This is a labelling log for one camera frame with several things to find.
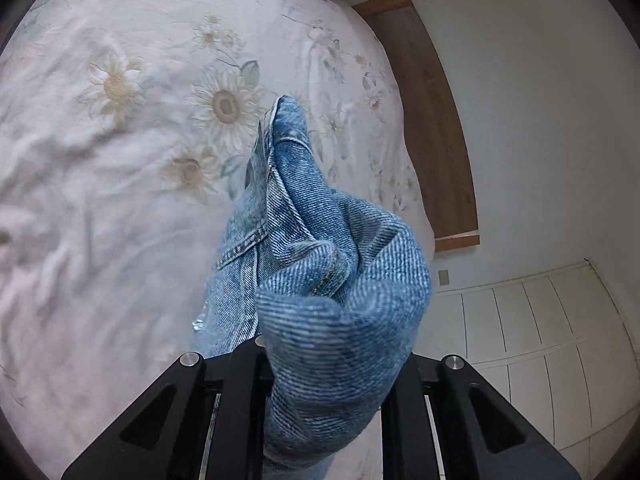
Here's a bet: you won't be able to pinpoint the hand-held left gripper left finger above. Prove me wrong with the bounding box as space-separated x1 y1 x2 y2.
60 336 273 480

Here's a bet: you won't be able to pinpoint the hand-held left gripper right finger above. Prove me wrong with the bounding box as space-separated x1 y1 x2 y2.
380 351 583 480

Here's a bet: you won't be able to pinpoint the blue denim jeans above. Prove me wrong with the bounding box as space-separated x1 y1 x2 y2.
189 95 432 480

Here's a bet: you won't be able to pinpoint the white panelled cabinet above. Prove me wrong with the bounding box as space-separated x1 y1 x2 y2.
432 259 637 480

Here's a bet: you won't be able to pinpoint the floral sunflower bed cover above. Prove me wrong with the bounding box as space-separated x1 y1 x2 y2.
0 0 435 480

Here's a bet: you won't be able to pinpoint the wooden headboard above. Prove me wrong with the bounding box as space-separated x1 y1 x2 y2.
351 0 481 253

